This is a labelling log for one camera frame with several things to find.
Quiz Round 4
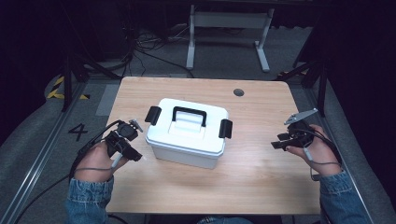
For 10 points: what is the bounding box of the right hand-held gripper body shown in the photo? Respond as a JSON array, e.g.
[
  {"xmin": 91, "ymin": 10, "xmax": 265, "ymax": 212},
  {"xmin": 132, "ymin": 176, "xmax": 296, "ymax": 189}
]
[{"xmin": 283, "ymin": 107, "xmax": 319, "ymax": 149}]

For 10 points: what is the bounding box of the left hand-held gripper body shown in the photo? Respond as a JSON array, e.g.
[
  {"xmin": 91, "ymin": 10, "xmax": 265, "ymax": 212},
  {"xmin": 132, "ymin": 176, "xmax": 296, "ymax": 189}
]
[{"xmin": 105, "ymin": 119, "xmax": 144, "ymax": 157}]

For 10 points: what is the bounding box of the white storage box black handle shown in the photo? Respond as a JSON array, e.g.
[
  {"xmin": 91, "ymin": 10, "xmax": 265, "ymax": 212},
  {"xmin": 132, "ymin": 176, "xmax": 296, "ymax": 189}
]
[{"xmin": 144, "ymin": 97, "xmax": 233, "ymax": 170}]

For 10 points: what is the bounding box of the person's right hand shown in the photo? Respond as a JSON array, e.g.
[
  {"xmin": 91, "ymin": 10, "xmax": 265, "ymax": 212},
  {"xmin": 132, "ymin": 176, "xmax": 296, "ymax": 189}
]
[{"xmin": 286, "ymin": 124, "xmax": 343, "ymax": 178}]

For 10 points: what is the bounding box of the person's left hand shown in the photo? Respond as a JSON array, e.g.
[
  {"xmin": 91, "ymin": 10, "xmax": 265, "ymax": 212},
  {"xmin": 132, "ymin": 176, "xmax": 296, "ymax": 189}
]
[{"xmin": 74, "ymin": 141, "xmax": 129, "ymax": 183}]

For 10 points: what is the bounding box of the black tripod stand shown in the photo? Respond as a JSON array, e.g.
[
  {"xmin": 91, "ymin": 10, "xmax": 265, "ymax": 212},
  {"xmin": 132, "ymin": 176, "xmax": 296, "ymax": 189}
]
[
  {"xmin": 60, "ymin": 50, "xmax": 123, "ymax": 113},
  {"xmin": 276, "ymin": 57, "xmax": 329, "ymax": 119}
]

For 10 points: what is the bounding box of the person's denim leg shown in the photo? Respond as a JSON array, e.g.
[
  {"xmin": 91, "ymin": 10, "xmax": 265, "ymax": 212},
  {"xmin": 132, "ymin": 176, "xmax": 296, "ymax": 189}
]
[{"xmin": 195, "ymin": 216, "xmax": 254, "ymax": 224}]

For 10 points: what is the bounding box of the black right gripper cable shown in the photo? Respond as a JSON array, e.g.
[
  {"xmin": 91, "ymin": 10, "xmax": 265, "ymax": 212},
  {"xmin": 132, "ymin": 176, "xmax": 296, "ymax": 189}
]
[{"xmin": 306, "ymin": 128, "xmax": 343, "ymax": 165}]

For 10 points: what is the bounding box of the grey left gripper cable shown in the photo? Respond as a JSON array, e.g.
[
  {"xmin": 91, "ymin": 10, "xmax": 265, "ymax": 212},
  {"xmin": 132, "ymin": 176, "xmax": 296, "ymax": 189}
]
[{"xmin": 74, "ymin": 151, "xmax": 124, "ymax": 174}]

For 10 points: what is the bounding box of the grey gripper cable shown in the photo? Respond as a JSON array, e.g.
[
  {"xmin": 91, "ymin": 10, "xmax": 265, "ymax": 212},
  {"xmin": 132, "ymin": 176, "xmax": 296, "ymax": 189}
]
[
  {"xmin": 74, "ymin": 151, "xmax": 124, "ymax": 174},
  {"xmin": 303, "ymin": 147, "xmax": 343, "ymax": 182}
]

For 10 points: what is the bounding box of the grey right gripper cable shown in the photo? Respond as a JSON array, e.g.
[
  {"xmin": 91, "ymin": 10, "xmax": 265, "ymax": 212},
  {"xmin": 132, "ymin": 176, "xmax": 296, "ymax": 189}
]
[{"xmin": 303, "ymin": 147, "xmax": 343, "ymax": 182}]

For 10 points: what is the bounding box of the tangle of black floor cables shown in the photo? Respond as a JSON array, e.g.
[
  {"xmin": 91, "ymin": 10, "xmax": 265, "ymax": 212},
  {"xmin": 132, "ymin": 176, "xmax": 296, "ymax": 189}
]
[{"xmin": 122, "ymin": 21, "xmax": 195, "ymax": 79}]

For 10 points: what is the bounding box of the white metal desk frame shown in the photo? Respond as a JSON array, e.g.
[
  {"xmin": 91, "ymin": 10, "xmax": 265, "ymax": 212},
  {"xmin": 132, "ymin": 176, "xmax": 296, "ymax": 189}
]
[{"xmin": 185, "ymin": 4, "xmax": 276, "ymax": 74}]

